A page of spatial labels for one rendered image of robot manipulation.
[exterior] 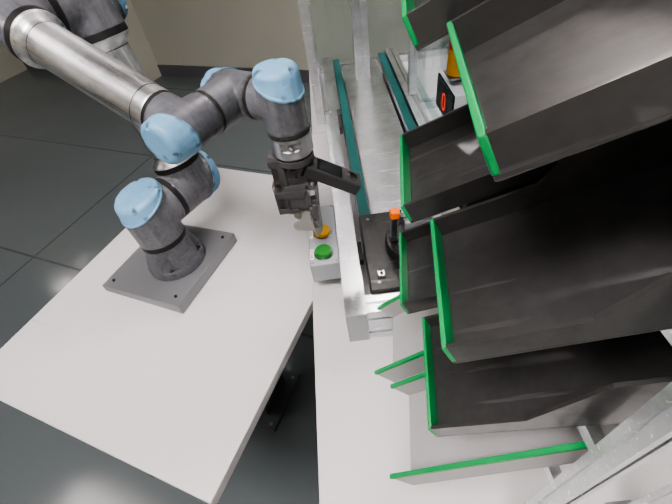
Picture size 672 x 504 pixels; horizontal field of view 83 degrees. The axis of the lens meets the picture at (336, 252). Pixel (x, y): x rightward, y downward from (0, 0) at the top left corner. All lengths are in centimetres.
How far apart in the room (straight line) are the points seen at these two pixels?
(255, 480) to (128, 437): 87
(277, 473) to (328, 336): 92
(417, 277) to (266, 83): 36
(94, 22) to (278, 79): 43
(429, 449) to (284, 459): 114
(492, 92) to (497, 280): 15
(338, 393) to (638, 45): 72
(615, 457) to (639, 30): 30
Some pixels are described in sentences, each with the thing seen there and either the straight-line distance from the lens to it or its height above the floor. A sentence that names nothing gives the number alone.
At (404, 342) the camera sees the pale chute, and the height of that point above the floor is 101.
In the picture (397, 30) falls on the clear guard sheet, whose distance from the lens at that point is 206.
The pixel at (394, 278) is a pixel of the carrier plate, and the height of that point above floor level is 97.
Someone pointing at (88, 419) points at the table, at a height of 86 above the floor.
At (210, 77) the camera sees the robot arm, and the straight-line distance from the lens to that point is 74.
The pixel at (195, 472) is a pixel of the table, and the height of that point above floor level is 86.
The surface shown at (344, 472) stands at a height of 86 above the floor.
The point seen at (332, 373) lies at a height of 86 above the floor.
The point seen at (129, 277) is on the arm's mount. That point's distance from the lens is 117.
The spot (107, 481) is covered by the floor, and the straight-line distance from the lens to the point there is 199.
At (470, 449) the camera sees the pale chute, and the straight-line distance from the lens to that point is 58.
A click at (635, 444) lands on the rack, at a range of 37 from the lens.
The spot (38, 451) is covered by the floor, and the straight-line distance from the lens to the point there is 223.
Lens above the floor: 161
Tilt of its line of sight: 46 degrees down
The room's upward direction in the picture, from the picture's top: 10 degrees counter-clockwise
